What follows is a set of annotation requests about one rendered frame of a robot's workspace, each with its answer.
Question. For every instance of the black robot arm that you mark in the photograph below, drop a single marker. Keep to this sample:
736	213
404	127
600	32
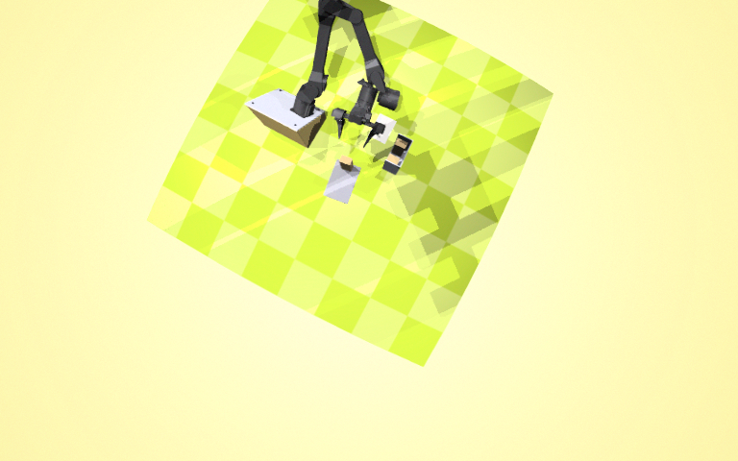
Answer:
304	104

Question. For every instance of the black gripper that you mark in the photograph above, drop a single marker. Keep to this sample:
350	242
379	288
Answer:
340	114

